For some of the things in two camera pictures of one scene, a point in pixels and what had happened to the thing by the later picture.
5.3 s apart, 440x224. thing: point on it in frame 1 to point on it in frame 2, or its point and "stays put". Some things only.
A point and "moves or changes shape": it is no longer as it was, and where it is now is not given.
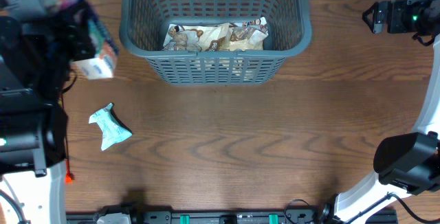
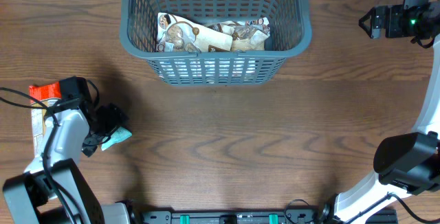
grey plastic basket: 148,5 stays put
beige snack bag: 203,38 moves or changes shape
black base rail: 127,215 stays put
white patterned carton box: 102,65 to 207,71
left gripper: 60,28 to 115,118
